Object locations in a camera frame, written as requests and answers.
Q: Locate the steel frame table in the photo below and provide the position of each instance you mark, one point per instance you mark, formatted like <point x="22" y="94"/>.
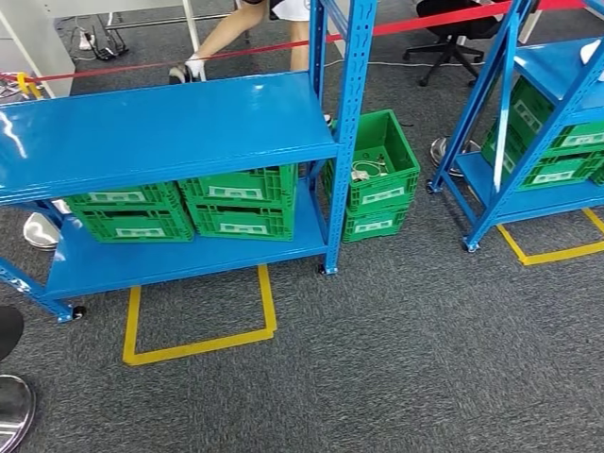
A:
<point x="165" y="22"/>

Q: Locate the black office chair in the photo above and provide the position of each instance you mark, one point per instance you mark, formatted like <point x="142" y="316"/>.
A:
<point x="448" y="44"/>

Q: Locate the white desk panel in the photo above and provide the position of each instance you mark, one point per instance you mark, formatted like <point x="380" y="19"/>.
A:
<point x="337" y="37"/>

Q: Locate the yellow floor tape line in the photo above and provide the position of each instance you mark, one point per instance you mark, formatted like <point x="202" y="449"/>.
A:
<point x="556" y="255"/>

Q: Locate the white desk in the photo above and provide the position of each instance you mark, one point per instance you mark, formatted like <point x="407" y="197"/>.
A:
<point x="38" y="44"/>

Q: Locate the yellow floor tape square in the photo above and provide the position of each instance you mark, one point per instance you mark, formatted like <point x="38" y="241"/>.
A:
<point x="198" y="346"/>

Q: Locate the person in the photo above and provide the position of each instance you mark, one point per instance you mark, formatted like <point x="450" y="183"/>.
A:
<point x="226" y="31"/>

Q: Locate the blue metal shelf rack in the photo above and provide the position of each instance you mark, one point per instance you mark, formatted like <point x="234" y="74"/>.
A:
<point x="165" y="131"/>
<point x="476" y="175"/>

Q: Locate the white plastic part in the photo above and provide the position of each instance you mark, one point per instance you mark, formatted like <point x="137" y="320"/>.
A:
<point x="590" y="51"/>

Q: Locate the yellow hook-shaped fitting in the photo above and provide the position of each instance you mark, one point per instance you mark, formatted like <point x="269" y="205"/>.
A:
<point x="23" y="81"/>

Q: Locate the red barrier tape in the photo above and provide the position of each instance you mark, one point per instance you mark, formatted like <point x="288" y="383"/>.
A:
<point x="424" y="24"/>

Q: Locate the open green plastic crate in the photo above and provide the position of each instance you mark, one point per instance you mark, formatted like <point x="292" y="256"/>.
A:
<point x="405" y="181"/>

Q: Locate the white power strip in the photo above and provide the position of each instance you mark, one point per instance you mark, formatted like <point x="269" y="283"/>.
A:
<point x="86" y="40"/>

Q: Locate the black round-base stand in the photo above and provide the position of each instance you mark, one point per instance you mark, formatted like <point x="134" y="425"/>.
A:
<point x="9" y="331"/>

